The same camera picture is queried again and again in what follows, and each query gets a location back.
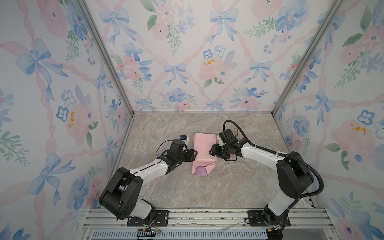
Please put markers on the white slotted cable duct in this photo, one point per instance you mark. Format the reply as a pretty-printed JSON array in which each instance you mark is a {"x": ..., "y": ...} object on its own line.
[{"x": 180, "y": 234}]

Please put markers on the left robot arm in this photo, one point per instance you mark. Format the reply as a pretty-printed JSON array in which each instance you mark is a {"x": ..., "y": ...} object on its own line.
[{"x": 121, "y": 196}]

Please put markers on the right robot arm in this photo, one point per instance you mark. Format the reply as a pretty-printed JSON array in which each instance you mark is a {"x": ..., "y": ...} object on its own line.
[{"x": 294, "y": 176}]

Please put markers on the aluminium corner post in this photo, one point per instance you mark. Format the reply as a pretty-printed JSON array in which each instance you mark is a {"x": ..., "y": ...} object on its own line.
[
  {"x": 328, "y": 19},
  {"x": 94, "y": 32}
]

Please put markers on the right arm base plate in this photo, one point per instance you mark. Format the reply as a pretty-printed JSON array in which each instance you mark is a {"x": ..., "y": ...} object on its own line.
[{"x": 261, "y": 218}]

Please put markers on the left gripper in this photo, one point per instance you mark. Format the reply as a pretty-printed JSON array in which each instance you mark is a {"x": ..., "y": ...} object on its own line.
[{"x": 191, "y": 156}]

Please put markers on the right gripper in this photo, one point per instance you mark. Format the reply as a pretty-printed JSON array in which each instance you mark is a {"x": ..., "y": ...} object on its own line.
[{"x": 214, "y": 151}]

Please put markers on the purple wrapping paper sheet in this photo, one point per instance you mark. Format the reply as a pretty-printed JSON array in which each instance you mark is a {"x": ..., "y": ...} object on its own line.
[{"x": 204, "y": 163}]

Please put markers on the right aluminium corner post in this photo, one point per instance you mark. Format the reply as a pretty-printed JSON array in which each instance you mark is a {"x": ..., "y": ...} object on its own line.
[{"x": 328, "y": 19}]

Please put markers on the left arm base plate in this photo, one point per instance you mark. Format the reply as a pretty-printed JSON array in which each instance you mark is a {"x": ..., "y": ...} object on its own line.
[{"x": 159, "y": 218}]

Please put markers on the aluminium front rail frame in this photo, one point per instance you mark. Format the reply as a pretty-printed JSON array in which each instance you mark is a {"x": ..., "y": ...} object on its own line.
[{"x": 306, "y": 224}]

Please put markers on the left aluminium corner post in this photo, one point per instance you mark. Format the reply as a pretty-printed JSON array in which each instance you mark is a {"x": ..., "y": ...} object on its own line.
[{"x": 94, "y": 32}]

